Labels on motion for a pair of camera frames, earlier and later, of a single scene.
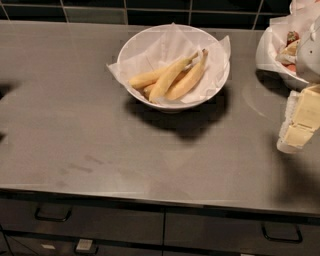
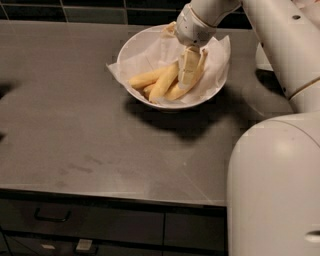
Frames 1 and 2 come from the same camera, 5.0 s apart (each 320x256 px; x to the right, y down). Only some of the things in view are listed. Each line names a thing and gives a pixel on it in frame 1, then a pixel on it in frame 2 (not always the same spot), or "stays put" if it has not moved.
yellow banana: (188, 80) stays put
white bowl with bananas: (173, 67) stays put
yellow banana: (166, 77) stays put
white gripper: (309, 57) → (192, 29)
